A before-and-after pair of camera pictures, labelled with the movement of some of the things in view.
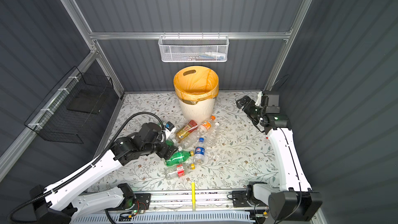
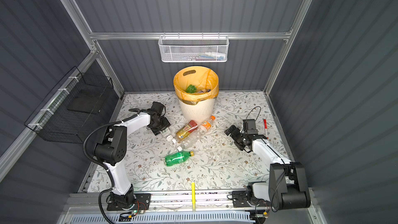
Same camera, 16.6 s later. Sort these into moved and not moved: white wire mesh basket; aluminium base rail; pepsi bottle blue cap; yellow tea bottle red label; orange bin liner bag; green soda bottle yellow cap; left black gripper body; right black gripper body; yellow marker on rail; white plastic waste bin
Moved: right black gripper body; left black gripper body; pepsi bottle blue cap
Not moved: green soda bottle yellow cap; yellow tea bottle red label; white plastic waste bin; white wire mesh basket; yellow marker on rail; orange bin liner bag; aluminium base rail
